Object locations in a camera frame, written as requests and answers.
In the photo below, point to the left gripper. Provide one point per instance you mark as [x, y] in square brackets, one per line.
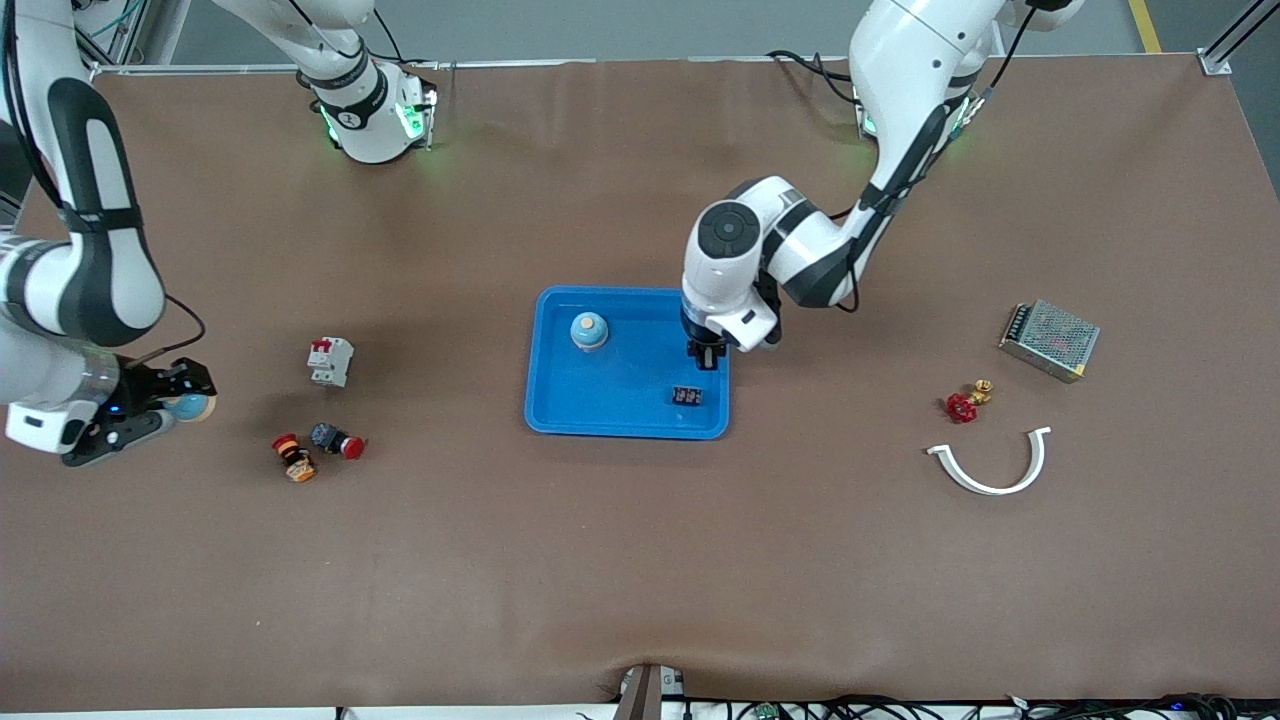
[701, 351]

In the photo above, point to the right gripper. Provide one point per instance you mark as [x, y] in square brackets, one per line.
[148, 385]

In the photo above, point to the blue desk bell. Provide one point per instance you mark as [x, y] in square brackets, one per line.
[195, 408]
[589, 330]

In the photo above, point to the black terminal block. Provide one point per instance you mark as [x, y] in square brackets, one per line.
[686, 397]

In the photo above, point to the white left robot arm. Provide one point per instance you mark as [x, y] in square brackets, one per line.
[900, 60]

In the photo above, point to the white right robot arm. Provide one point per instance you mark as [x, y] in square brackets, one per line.
[40, 290]

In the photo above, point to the blue plastic tray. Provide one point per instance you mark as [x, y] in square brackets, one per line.
[620, 400]

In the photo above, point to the orange red push button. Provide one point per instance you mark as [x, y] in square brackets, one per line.
[293, 458]

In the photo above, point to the white red circuit breaker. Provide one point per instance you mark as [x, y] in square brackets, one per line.
[330, 362]

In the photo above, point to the red emergency stop button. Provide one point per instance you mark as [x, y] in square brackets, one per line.
[325, 436]

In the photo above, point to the metal mesh power supply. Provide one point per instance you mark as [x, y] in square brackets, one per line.
[1050, 338]

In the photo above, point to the metal table edge bracket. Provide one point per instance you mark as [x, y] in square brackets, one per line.
[640, 695]

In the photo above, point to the aluminium frame post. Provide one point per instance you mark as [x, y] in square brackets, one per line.
[1215, 63]

